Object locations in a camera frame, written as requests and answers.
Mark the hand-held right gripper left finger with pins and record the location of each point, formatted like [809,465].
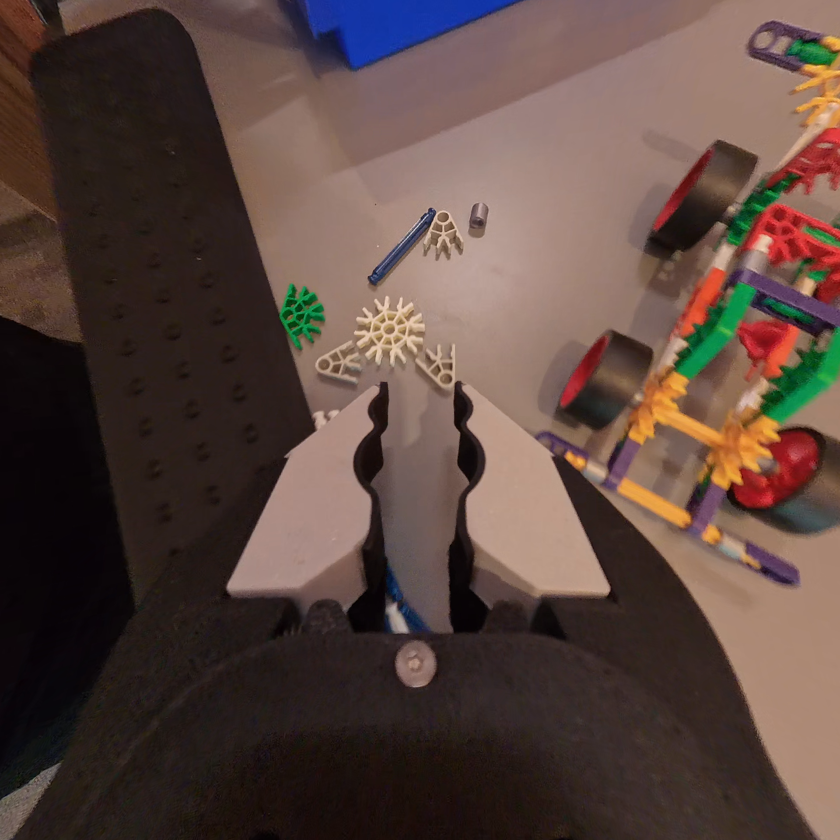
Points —
[302,525]

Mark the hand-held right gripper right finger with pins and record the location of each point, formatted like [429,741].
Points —
[531,525]

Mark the purple and yellow rod assembly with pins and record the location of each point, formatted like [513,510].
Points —
[649,489]

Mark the white rod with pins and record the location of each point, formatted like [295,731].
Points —
[394,617]

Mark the black wheel red hub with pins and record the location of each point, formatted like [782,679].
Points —
[787,459]
[722,184]
[623,374]

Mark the light grey wedge connector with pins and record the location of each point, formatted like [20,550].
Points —
[443,235]
[430,369]
[344,374]

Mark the green fan connector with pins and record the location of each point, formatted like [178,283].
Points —
[287,315]

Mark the red and green toy model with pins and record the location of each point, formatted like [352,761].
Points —
[715,328]

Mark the grey spacer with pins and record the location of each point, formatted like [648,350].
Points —
[479,220]

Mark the blue storage bin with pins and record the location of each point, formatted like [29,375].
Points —
[394,26]

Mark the purple connector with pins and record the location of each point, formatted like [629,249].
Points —
[753,47]

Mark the yellow connector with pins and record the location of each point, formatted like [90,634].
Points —
[823,82]

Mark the short green rod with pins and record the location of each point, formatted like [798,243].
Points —
[807,51]

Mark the pair of white rods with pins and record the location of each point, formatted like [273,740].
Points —
[325,418]

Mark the blue rod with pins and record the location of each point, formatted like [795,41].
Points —
[401,246]
[396,590]

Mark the white snowflake connector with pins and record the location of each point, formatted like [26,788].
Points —
[389,310]

